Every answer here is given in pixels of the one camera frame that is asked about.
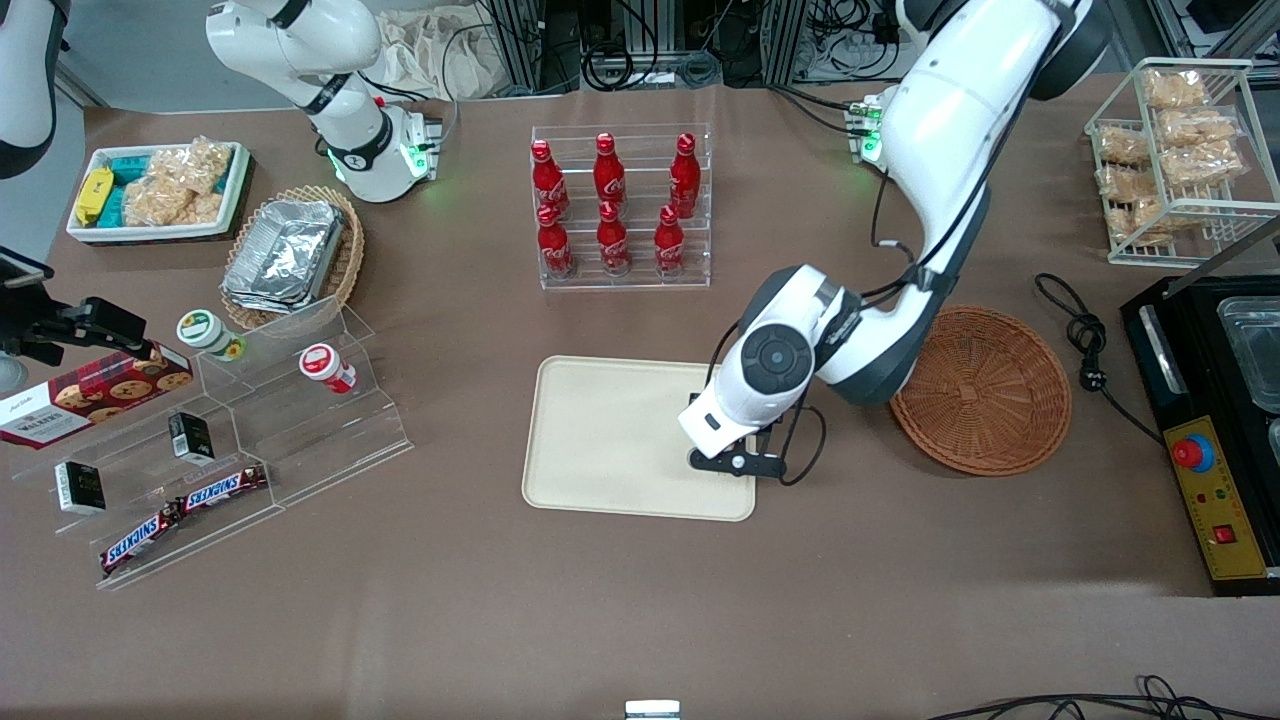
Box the clear acrylic tiered display stand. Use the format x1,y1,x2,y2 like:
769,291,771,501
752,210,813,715
10,295,415,593

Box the small jar with green lid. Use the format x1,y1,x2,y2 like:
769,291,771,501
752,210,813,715
177,309,248,363

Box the Snickers chocolate bar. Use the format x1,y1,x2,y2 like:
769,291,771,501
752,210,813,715
99,503,186,577
178,464,270,514

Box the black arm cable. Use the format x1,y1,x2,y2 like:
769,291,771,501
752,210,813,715
868,165,961,301

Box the black box with gold print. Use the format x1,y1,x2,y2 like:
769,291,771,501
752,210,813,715
55,460,107,516

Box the white rectangular snack bin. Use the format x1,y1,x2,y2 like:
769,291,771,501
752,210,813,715
66,141,253,245

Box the white wire basket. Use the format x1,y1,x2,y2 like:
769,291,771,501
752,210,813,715
1085,57,1280,268

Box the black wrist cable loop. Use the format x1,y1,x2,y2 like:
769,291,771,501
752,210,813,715
780,385,828,488

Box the grey appliance lid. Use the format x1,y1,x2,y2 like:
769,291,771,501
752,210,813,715
1160,213,1280,301

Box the aluminium foil container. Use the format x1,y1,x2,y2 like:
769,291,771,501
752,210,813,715
220,275,336,317
222,198,346,306

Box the black background cable bundle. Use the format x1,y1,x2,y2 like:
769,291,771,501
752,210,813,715
580,0,723,93

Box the oval light wicker basket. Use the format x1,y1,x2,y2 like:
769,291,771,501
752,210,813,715
220,185,366,333

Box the round brown wicker basket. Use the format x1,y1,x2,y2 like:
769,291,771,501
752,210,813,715
889,305,1073,478

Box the black floor cables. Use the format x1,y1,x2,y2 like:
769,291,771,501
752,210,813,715
925,675,1280,720

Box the clear acrylic bottle rack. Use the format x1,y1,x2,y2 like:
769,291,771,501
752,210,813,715
530,123,713,292

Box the yellow snack pack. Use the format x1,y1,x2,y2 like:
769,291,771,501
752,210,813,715
75,167,114,226

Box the clear food container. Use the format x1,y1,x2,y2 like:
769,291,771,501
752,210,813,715
1217,296,1280,415

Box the beige cloth bag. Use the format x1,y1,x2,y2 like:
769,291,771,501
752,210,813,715
375,8,501,101

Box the bagged beige snack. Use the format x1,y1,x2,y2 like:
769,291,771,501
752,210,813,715
1097,163,1151,204
1160,140,1246,189
1097,125,1151,166
1143,68,1209,109
1158,108,1241,149
1108,198,1181,246

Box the bagged puffed rice cracker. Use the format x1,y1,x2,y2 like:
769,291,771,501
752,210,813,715
122,175,223,229
150,137,236,196

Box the cream plastic serving tray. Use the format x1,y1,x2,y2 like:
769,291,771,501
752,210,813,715
521,355,758,523

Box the black power cable with plug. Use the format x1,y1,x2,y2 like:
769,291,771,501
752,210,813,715
1033,272,1166,446

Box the red cola bottle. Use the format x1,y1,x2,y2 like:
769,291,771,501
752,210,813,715
594,132,627,209
597,200,632,277
669,132,702,219
654,204,686,277
537,203,576,280
530,138,571,221

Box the small jar with red lid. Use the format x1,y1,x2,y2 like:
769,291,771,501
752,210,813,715
299,343,358,395

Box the small black box with barcode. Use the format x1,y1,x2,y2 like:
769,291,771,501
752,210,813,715
167,411,216,466

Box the red tartan Walkers cookie box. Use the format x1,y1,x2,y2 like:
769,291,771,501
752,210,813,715
0,342,194,451

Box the aluminium frame post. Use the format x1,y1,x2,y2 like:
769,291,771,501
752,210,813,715
765,0,811,86
495,0,546,93

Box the black appliance with yellow panel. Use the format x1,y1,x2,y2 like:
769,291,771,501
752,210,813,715
1120,275,1280,598

